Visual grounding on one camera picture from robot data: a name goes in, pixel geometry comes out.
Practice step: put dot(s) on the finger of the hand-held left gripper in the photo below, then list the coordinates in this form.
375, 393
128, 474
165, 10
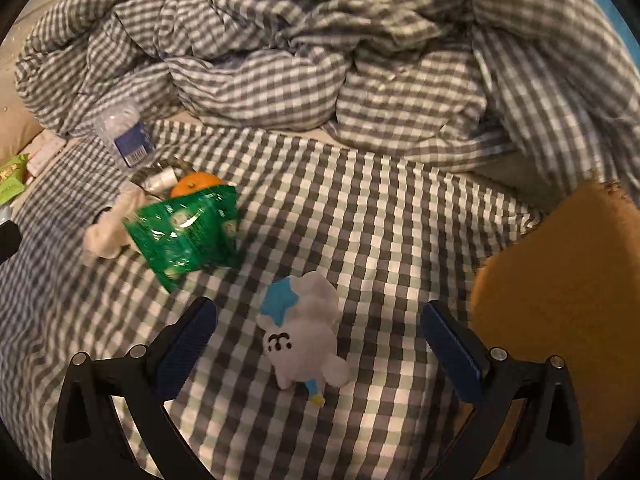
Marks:
7, 240

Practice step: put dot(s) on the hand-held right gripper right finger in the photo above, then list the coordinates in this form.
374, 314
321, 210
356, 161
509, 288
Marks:
452, 350

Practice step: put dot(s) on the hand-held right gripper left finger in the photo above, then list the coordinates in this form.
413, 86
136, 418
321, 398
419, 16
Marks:
185, 345

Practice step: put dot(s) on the white plush toy blue star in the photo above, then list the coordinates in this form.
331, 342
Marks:
300, 340

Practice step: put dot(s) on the brown cardboard box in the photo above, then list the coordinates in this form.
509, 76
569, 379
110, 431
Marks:
550, 285

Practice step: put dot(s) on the clear plastic bottle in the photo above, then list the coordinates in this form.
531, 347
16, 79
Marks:
122, 132

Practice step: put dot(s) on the small green yellow packet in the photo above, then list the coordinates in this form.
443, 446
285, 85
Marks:
11, 180

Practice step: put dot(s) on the white pink packet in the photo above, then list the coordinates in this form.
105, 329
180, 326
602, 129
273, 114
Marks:
45, 152

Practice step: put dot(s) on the white knotted cloth toy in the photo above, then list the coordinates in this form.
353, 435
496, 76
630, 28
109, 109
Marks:
107, 232

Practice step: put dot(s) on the green snack packet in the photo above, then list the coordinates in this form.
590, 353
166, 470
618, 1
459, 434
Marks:
185, 235

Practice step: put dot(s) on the small white bottle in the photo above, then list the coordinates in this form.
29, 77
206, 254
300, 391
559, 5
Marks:
157, 177

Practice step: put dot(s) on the orange fruit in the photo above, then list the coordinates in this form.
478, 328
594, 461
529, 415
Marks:
192, 182

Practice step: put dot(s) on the grey gingham bedsheet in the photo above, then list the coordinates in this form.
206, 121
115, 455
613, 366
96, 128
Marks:
350, 220

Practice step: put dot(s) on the grey gingham duvet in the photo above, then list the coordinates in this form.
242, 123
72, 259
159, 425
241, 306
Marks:
300, 35

